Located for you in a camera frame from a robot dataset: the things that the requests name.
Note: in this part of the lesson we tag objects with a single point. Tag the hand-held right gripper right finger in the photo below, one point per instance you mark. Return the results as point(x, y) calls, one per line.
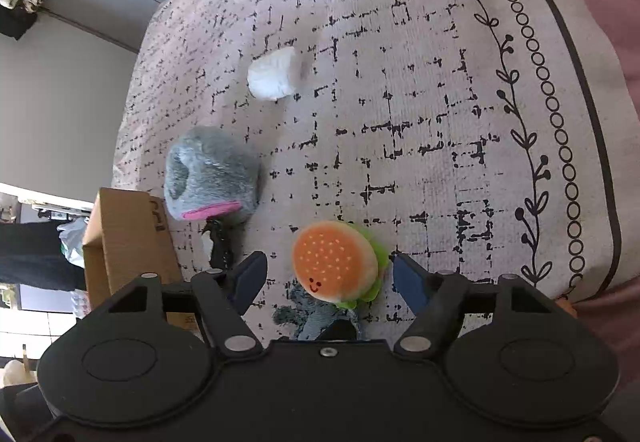
point(410, 287)

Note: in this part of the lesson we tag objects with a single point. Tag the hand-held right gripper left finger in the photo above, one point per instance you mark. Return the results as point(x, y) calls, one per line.
point(250, 283)

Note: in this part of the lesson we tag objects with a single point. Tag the blue denim plush toy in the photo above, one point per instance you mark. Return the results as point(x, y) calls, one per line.
point(310, 319)

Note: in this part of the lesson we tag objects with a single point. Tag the burger plush toy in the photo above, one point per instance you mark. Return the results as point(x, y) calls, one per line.
point(332, 262)

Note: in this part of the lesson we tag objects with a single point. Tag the grey fluffy plush toy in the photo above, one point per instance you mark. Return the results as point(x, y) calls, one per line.
point(215, 171)

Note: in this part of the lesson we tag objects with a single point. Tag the cardboard box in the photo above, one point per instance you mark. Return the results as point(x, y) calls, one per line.
point(125, 242)

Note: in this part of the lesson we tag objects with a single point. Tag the white marshmallow plush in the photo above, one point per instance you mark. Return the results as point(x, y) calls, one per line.
point(272, 74)

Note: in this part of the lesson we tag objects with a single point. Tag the grid-print blanket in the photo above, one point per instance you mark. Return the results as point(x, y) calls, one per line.
point(400, 121)

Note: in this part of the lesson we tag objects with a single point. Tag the white plastic bag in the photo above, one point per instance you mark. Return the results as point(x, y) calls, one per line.
point(72, 237)

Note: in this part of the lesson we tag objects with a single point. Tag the dark cloth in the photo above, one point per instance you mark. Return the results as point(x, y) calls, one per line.
point(35, 257)

